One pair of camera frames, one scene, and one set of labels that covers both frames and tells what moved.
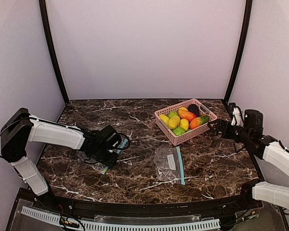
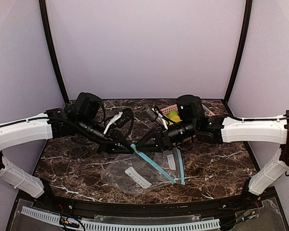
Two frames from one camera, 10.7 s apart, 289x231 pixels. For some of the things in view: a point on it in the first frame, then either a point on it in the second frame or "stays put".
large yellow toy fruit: [173, 121] stays put
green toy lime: [172, 113] stays put
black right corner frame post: [247, 19] stays put
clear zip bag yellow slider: [99, 167] -> [132, 173]
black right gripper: [224, 128] -> [161, 137]
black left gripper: [110, 161] -> [111, 140]
